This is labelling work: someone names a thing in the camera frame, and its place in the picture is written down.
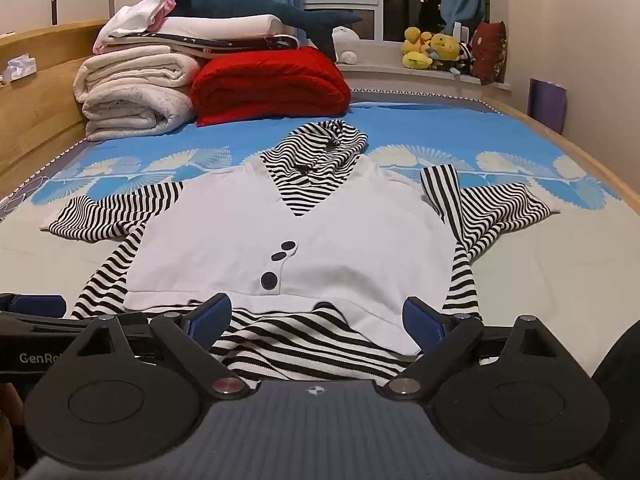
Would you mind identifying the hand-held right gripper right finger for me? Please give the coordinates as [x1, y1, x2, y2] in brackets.
[382, 296, 556, 403]

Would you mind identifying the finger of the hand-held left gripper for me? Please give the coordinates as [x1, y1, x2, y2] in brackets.
[0, 292, 68, 318]

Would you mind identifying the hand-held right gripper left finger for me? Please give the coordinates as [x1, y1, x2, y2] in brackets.
[75, 293, 253, 403]

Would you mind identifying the striped hooded top white vest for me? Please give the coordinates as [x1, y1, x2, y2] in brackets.
[40, 119, 565, 395]

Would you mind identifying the person's left hand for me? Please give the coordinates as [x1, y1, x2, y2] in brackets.
[0, 385, 20, 466]

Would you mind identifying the blue patterned bed sheet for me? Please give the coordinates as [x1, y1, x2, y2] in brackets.
[0, 100, 640, 391]

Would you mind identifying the wooden headboard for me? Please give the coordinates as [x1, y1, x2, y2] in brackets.
[0, 19, 111, 196]

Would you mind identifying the speckled white folded blanket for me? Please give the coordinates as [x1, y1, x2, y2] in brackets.
[82, 84, 197, 142]

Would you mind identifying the tissue box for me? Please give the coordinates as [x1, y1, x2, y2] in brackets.
[0, 55, 38, 85]

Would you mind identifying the red folded blanket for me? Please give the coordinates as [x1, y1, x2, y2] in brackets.
[191, 46, 352, 127]

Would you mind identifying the white window sill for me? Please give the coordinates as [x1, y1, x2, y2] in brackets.
[340, 62, 513, 97]

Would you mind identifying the zebra striped plush toy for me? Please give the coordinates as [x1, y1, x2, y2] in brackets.
[457, 42, 476, 76]

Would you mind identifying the yellow duck plush toy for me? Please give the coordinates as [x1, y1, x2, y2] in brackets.
[401, 26, 435, 70]

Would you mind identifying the yellow plush toy blue scarf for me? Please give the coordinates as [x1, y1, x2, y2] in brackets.
[429, 32, 462, 72]

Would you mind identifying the dark star print blanket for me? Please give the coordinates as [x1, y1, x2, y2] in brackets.
[102, 30, 301, 58]

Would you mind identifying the dark red cushion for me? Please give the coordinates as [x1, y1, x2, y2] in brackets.
[471, 21, 508, 86]

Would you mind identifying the white seal plush toy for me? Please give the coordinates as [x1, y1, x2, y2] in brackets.
[331, 25, 362, 64]

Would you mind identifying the white pillow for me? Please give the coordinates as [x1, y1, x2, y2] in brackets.
[160, 14, 286, 41]

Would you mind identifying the white and pink cloth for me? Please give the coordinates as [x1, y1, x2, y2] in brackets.
[93, 0, 178, 53]

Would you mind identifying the blue shark plush toy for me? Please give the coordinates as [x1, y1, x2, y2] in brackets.
[170, 0, 363, 61]

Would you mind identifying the wooden bed side rail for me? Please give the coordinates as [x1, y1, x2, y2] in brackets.
[482, 97, 640, 211]

